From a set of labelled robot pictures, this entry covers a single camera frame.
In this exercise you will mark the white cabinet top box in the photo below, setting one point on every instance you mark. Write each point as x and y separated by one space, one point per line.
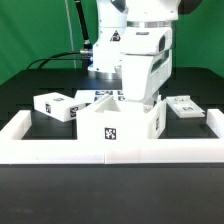
58 106

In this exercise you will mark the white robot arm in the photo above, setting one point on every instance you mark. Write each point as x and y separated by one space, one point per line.
114 16

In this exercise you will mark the white cabinet body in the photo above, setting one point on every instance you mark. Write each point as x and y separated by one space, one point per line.
110 120

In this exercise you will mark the white U-shaped fence frame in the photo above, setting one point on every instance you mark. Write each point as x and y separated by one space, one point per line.
14 149

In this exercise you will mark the white marker base plate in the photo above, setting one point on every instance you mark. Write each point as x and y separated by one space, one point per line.
90 96

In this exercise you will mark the white cabinet door panel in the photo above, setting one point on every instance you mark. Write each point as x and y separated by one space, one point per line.
184 107

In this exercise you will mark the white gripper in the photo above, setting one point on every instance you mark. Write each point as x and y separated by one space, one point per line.
146 61

